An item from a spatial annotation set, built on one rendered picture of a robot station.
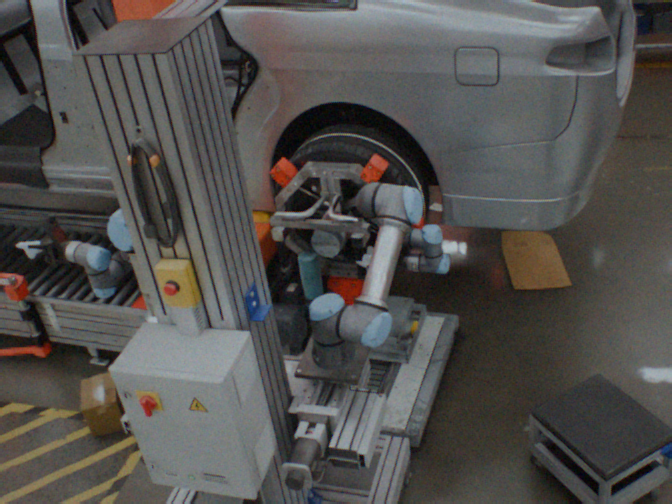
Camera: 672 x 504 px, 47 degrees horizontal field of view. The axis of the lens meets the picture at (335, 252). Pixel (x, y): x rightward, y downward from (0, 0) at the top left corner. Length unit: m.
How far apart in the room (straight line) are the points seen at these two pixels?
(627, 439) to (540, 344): 1.00
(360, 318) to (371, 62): 1.13
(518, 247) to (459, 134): 1.52
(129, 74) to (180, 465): 1.13
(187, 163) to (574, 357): 2.42
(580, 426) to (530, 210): 0.88
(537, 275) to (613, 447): 1.55
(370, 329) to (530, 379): 1.44
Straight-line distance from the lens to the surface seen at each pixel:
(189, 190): 1.97
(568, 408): 3.12
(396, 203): 2.51
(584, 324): 4.04
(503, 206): 3.28
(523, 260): 4.45
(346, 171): 3.11
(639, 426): 3.09
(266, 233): 3.64
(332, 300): 2.51
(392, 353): 3.65
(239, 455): 2.22
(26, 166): 4.36
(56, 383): 4.26
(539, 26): 2.97
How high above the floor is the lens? 2.55
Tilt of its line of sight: 33 degrees down
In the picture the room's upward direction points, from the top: 9 degrees counter-clockwise
